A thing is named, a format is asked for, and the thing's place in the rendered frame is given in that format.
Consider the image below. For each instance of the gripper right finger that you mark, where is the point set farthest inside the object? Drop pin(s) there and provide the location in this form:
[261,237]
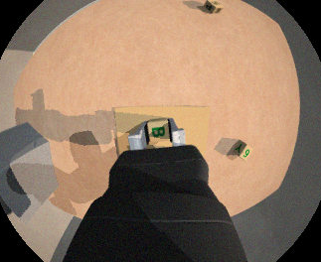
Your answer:
[177,136]

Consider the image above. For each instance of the tan flat mat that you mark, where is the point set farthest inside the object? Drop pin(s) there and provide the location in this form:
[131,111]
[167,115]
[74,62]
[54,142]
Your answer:
[194,119]

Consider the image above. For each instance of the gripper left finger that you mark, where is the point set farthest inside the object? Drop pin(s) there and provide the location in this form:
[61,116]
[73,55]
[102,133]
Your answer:
[140,138]

